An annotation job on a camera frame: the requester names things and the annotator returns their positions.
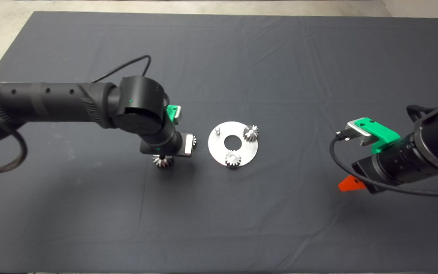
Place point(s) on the green left camera mount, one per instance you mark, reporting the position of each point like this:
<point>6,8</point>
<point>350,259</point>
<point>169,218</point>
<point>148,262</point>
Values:
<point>170,112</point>

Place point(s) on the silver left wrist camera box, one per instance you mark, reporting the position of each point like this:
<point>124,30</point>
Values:
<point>178,114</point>

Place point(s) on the dark grey table cloth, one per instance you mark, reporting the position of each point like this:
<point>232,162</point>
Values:
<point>280,220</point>

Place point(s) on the smaller steel gear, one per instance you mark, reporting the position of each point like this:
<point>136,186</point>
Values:
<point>251,133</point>
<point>233,159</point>
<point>195,140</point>

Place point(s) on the green right camera mount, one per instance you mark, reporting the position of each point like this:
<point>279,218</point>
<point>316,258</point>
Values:
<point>380,133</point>

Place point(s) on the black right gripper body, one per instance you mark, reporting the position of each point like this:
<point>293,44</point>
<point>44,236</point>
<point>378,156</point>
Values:
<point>365,167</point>

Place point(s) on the larger steel gear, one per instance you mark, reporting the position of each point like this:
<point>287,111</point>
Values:
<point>163,162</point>

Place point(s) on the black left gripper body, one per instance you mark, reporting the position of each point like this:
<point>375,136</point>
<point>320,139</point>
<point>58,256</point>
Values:
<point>186,146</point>

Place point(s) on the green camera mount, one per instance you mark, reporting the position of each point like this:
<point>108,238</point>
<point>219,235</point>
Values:
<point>380,133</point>
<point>170,112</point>

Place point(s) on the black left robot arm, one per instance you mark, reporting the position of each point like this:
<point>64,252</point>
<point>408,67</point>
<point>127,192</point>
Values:
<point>70,102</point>

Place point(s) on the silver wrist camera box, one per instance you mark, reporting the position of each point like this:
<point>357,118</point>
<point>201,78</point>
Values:
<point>357,131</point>
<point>178,114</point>

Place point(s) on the round metal plate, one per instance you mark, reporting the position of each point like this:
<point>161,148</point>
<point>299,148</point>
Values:
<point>247,152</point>

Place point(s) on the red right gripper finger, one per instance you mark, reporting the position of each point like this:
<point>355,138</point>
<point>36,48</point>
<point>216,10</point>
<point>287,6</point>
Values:
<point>351,184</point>

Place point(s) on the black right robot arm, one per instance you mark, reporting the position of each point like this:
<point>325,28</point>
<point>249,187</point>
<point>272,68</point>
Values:
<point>432,148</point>

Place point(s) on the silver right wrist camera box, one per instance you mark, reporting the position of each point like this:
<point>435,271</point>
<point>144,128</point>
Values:
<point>357,131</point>

